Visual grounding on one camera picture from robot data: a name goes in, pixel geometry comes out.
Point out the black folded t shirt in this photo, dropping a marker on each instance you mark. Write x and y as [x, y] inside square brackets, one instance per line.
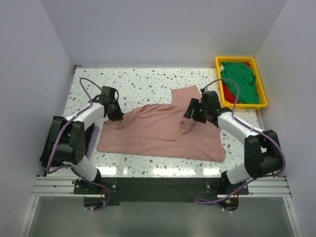
[72, 145]

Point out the pink t shirt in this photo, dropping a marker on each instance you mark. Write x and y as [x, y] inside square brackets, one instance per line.
[160, 130]

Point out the red t shirt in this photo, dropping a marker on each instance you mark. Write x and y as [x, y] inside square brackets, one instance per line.
[229, 95]

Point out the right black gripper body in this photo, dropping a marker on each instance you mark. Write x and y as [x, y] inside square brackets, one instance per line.
[195, 111]

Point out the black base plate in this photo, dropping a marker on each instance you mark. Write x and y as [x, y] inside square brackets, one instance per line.
[154, 190]

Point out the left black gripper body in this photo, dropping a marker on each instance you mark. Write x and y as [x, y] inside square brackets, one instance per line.
[116, 114]

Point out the yellow plastic bin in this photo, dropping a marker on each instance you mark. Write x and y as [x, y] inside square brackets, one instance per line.
[260, 89]

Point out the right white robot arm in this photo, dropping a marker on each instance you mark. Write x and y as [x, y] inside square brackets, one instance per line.
[262, 152]

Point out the purple folded t shirt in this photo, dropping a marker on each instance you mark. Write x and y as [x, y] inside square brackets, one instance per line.
[92, 141]

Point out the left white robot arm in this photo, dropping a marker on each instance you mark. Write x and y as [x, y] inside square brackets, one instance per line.
[84, 169]

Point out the aluminium rail frame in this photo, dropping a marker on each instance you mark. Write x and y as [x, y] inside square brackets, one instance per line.
[55, 211]

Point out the green t shirt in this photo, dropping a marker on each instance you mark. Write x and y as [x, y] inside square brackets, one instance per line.
[254, 93]

